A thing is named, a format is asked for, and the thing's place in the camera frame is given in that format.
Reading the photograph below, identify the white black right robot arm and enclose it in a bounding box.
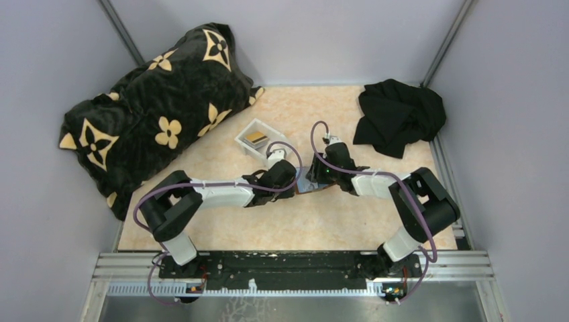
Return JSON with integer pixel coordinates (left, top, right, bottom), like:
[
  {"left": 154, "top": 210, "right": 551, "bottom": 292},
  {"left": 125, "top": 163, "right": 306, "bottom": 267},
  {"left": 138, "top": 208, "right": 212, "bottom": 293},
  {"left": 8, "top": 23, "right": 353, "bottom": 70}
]
[{"left": 308, "top": 142, "right": 460, "bottom": 278}]

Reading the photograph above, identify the black floral plush blanket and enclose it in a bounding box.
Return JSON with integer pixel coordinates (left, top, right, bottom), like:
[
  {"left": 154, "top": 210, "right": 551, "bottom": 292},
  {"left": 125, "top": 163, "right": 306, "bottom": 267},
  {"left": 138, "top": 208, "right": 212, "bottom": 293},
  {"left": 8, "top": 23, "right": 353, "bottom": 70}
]
[{"left": 59, "top": 23, "right": 264, "bottom": 221}]

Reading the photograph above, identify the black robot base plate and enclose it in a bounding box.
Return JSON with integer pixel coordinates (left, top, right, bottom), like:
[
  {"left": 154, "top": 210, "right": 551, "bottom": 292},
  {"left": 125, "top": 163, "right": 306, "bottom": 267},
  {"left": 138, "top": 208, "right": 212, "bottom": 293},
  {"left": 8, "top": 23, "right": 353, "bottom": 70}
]
[{"left": 158, "top": 250, "right": 423, "bottom": 292}]

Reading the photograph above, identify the brown leather card holder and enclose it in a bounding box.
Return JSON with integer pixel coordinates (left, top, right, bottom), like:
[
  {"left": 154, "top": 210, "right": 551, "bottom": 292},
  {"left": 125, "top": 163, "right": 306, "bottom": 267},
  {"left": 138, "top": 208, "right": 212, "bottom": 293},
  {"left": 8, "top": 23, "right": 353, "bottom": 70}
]
[{"left": 295, "top": 176, "right": 333, "bottom": 195}]

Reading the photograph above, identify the aluminium frame rail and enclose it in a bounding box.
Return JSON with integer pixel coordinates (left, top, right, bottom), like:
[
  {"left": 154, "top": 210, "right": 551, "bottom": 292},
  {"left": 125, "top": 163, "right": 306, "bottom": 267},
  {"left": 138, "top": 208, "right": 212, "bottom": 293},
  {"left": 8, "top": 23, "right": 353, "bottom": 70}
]
[{"left": 93, "top": 251, "right": 495, "bottom": 297}]

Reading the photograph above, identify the black crumpled cloth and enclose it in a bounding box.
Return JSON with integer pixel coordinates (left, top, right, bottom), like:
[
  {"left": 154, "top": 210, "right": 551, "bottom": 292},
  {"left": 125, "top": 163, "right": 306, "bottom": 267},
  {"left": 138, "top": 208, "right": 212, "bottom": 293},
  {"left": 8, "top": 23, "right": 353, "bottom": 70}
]
[{"left": 352, "top": 78, "right": 447, "bottom": 159}]

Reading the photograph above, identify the white plastic card box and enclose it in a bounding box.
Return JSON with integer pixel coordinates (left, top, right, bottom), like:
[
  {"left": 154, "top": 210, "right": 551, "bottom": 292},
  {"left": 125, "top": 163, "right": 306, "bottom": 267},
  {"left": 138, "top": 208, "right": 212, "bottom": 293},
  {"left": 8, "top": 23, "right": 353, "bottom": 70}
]
[{"left": 234, "top": 119, "right": 289, "bottom": 166}]

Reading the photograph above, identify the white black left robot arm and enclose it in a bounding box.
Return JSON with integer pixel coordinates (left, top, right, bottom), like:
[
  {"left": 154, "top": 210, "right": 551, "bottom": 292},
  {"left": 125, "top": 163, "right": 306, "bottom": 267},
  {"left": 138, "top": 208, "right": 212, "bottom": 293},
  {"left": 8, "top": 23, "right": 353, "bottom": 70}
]
[{"left": 135, "top": 160, "right": 298, "bottom": 278}]

